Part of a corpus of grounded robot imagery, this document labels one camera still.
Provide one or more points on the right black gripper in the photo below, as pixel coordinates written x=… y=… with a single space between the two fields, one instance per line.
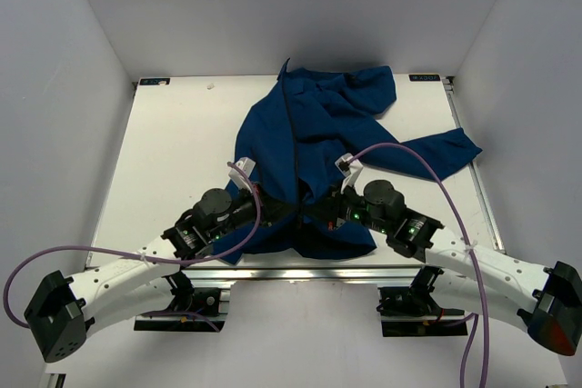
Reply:
x=329 y=211

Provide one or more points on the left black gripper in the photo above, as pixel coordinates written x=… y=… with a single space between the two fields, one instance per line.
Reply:
x=273 y=210

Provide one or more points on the blue jacket with black lining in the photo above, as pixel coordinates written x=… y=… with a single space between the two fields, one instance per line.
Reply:
x=295 y=135

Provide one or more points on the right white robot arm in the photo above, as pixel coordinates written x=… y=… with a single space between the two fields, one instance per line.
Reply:
x=544 y=302

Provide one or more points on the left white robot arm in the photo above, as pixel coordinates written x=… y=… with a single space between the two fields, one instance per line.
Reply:
x=65 y=311

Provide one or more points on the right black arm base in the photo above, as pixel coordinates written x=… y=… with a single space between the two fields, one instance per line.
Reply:
x=411 y=311

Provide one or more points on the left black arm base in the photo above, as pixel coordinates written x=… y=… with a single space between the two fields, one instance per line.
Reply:
x=200 y=304

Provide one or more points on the white front panel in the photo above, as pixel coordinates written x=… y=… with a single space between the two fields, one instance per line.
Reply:
x=277 y=334

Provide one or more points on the right blue table label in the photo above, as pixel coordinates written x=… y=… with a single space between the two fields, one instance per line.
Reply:
x=424 y=77

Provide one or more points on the blue table label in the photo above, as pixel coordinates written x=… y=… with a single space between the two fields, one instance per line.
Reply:
x=424 y=77
x=154 y=81

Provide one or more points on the left blue table label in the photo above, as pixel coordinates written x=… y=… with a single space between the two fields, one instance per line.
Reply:
x=154 y=81

